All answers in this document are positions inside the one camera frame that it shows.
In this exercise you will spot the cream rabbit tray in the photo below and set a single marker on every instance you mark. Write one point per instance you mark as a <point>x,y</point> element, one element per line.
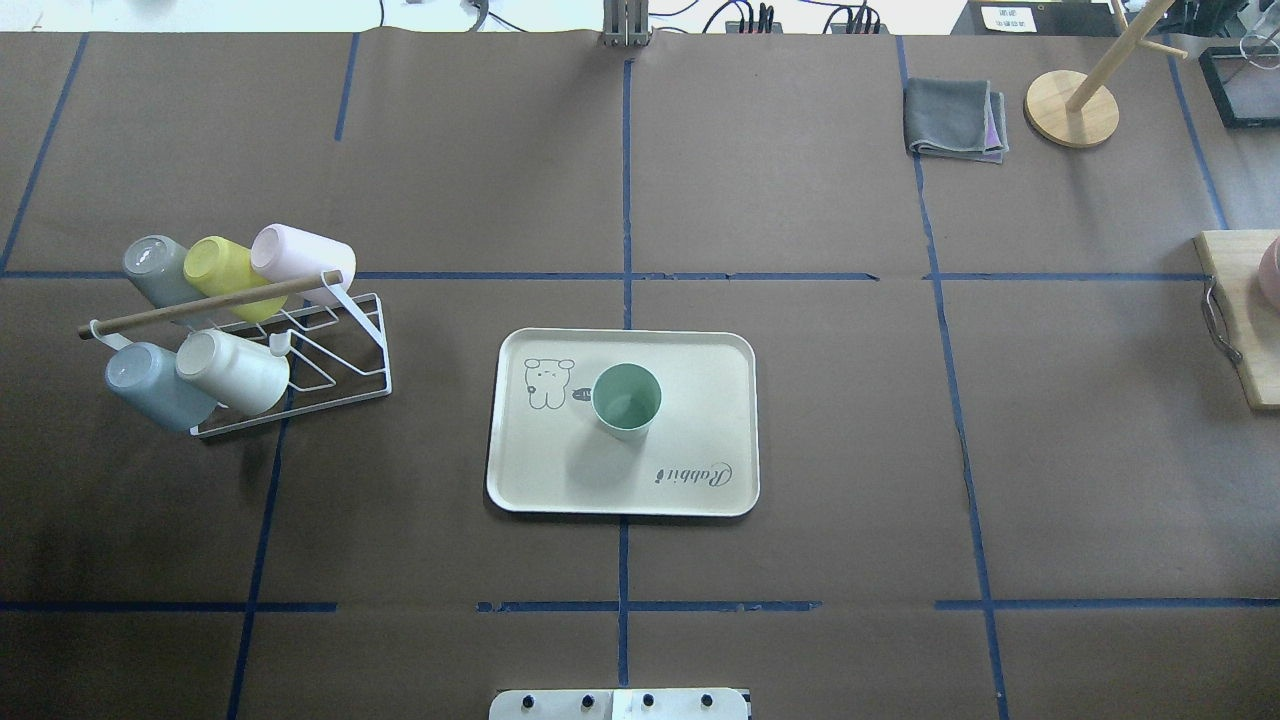
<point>550,452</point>

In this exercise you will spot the pink cup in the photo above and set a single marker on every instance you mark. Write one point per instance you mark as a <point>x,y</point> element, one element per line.
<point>281,253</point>

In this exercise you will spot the aluminium frame post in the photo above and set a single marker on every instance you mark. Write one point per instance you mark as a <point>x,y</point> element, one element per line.
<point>626,23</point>

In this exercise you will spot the yellow cup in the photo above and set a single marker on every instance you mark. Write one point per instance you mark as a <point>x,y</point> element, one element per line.
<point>216,266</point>

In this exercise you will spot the mint green cup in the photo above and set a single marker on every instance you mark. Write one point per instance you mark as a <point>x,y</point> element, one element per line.
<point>626,399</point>

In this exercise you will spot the grey folded cloth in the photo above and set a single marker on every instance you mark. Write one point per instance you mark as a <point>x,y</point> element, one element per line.
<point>955,118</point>

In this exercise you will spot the black box with label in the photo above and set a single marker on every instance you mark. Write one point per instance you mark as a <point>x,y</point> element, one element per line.
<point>1002,18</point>

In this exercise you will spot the bamboo cutting board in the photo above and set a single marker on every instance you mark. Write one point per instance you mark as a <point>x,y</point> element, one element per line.
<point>1242,324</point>

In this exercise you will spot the wooden mug tree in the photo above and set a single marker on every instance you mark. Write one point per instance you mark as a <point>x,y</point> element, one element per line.
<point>1076,110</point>

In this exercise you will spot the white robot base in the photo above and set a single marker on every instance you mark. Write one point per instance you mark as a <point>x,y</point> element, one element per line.
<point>622,703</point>

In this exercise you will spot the grey cup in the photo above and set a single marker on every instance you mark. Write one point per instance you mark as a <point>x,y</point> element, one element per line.
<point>155,266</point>

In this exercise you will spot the black metal tray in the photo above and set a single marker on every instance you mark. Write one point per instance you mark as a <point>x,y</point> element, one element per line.
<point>1246,96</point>

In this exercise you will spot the blue cup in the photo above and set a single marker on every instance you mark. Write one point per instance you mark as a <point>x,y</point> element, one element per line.
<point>145,375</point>

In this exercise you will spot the beige cup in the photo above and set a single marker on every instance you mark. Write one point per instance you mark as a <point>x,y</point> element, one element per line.
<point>238,373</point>

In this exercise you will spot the white wire cup rack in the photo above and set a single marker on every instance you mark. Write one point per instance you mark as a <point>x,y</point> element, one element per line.
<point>338,354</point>

